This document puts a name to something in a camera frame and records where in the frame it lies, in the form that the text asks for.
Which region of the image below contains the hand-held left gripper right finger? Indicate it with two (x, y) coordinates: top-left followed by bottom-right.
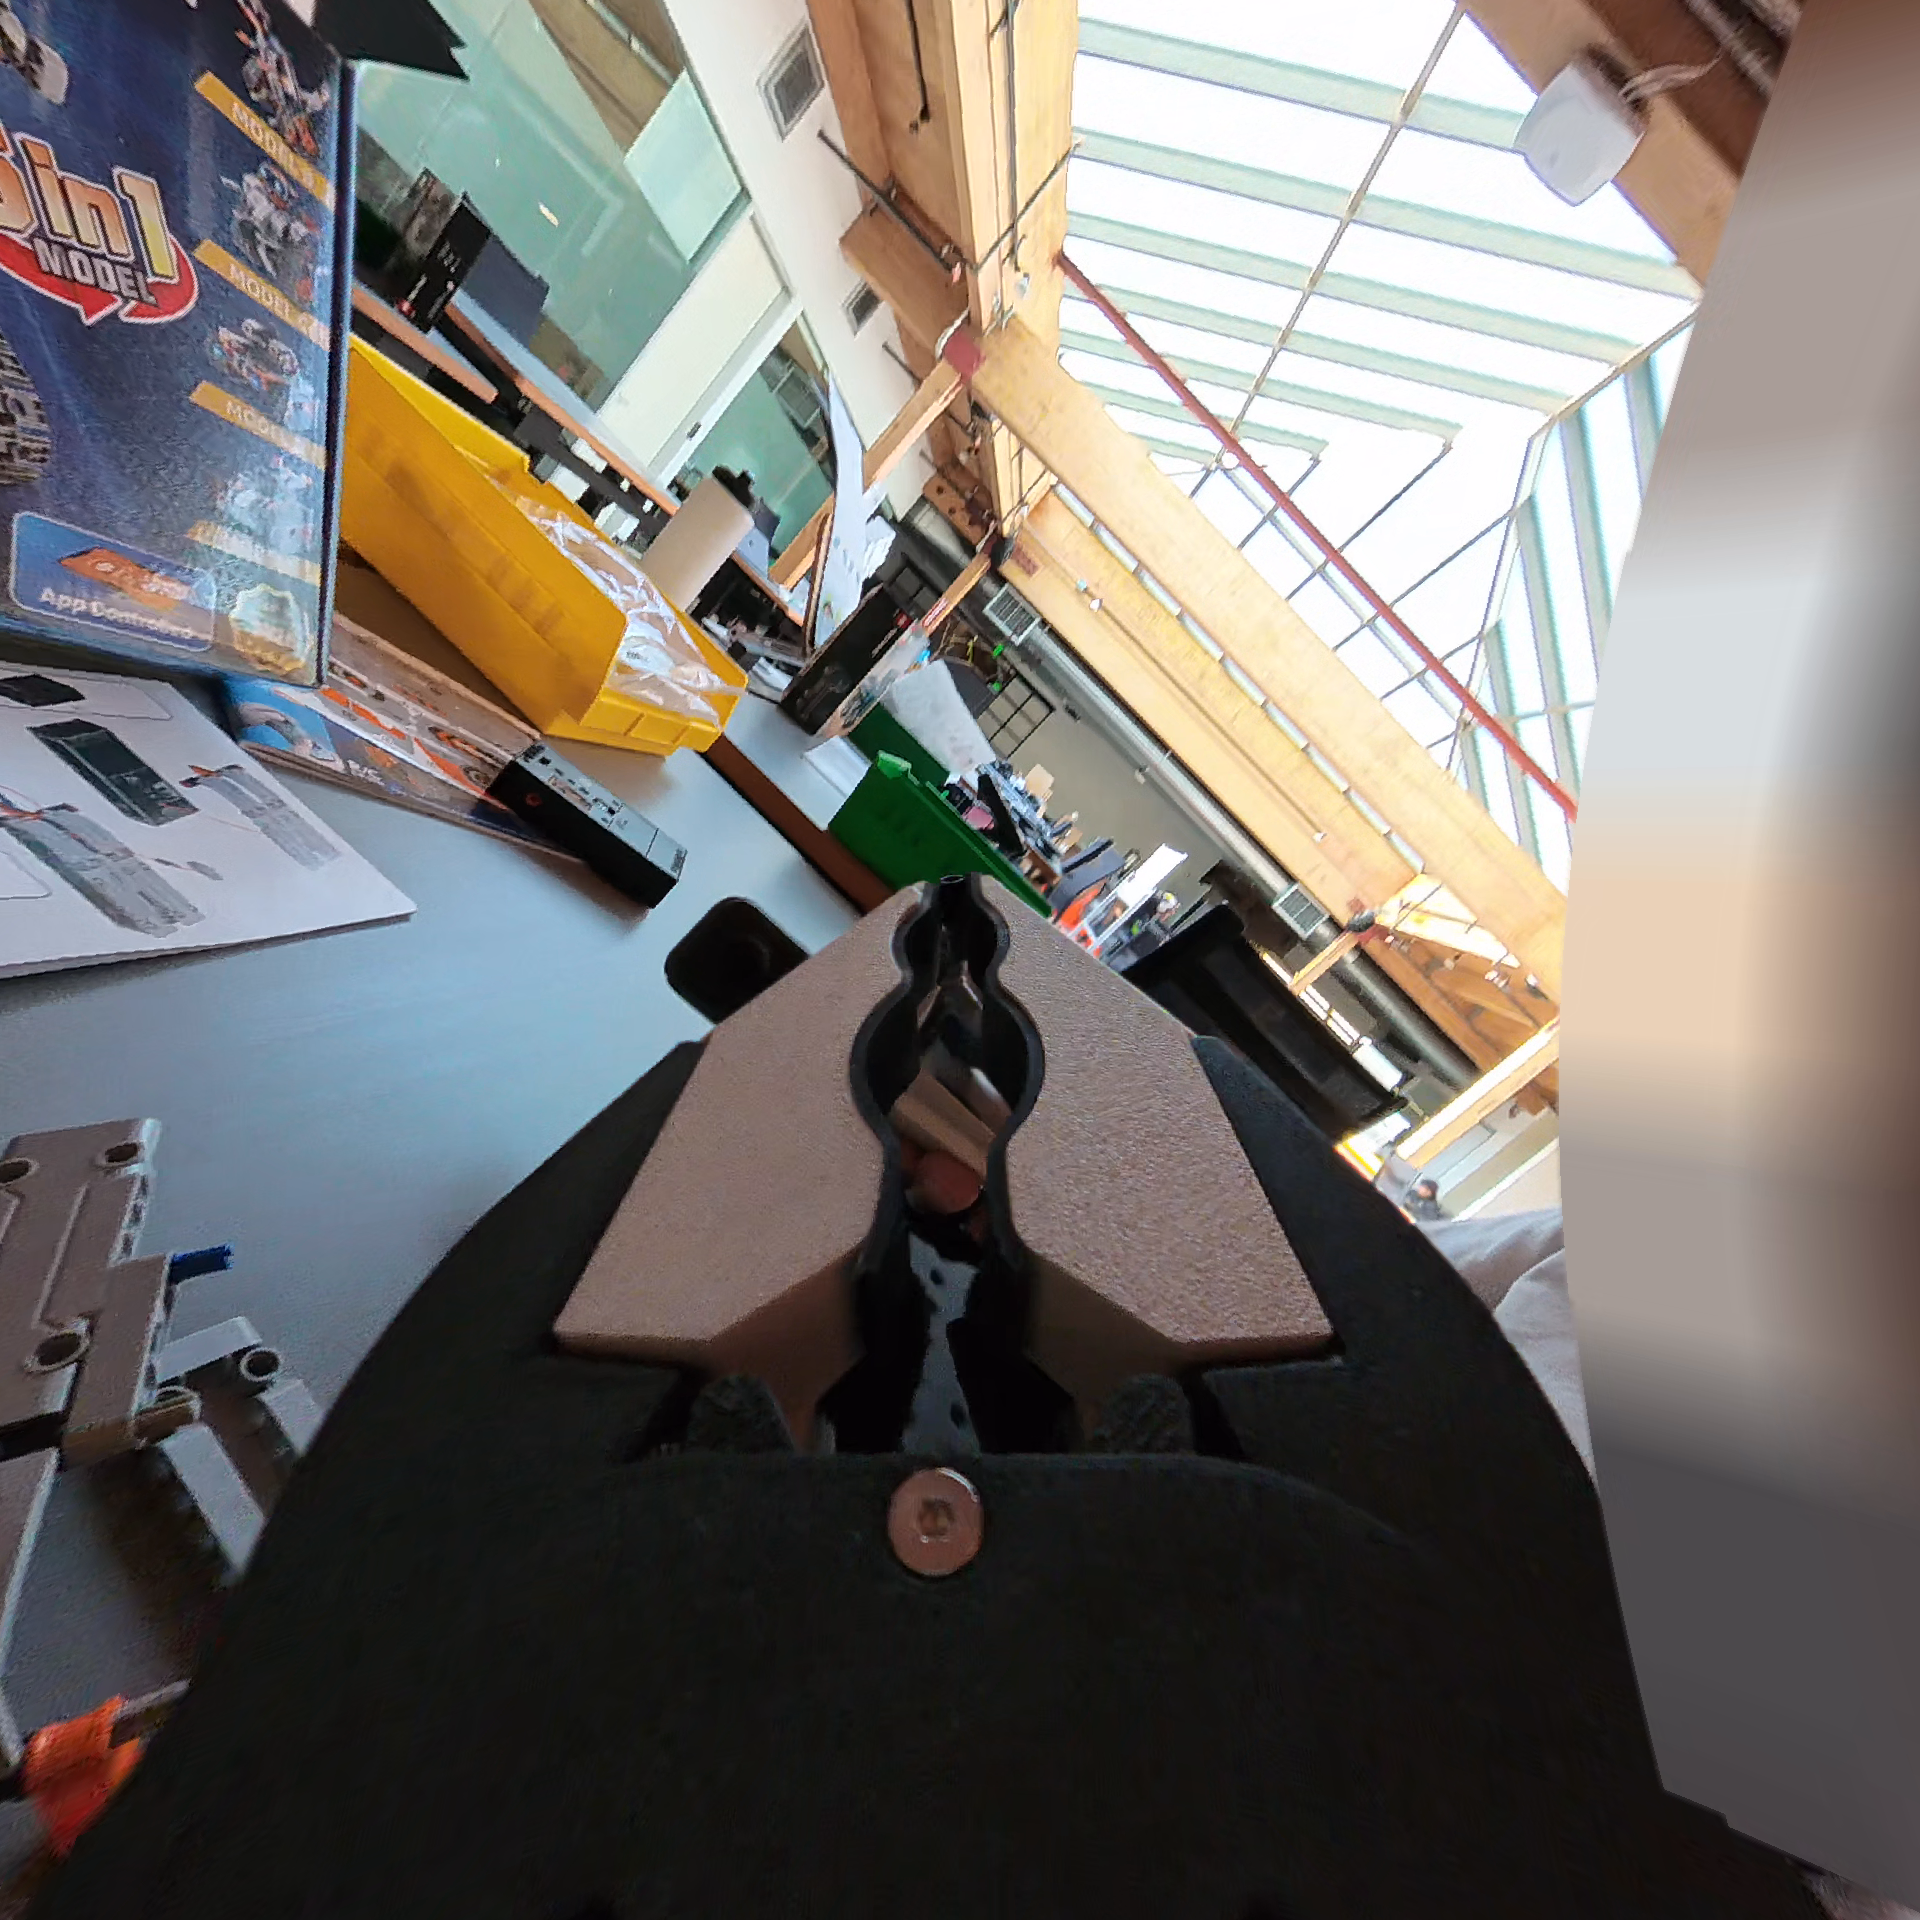
(963, 874), (1338, 1449)

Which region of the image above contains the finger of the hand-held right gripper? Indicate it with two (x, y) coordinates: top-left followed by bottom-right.
(900, 1046), (1012, 1166)

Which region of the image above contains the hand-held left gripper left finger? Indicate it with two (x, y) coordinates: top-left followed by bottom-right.
(555, 886), (940, 1449)

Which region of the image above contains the black battery box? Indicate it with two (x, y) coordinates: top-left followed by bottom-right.
(486, 743), (689, 909)

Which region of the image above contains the black mesh chair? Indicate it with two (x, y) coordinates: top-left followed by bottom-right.
(1124, 899), (1407, 1145)

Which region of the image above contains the green plastic bin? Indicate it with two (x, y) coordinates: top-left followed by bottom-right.
(829, 751), (1051, 923)

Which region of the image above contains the white speckled sheet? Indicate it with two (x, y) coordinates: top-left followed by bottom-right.
(886, 661), (994, 786)

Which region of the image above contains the black product box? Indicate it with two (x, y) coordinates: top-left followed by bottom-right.
(780, 582), (932, 739)

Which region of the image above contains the clear plastic bag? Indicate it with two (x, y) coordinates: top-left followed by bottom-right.
(510, 496), (741, 710)

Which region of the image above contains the white tumbler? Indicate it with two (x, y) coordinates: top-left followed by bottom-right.
(643, 465), (785, 620)

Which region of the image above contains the yellow plastic bin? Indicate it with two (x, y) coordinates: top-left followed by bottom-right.
(341, 332), (749, 754)

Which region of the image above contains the open instruction booklet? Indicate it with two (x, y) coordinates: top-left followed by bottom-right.
(0, 661), (420, 981)

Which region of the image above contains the blue building kit box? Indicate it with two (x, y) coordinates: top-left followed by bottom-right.
(0, 0), (359, 689)

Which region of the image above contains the orange toy connector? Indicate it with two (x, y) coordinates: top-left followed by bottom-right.
(0, 1694), (151, 1863)

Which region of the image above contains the white ceiling device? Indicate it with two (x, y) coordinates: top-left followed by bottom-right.
(1514, 53), (1645, 204)

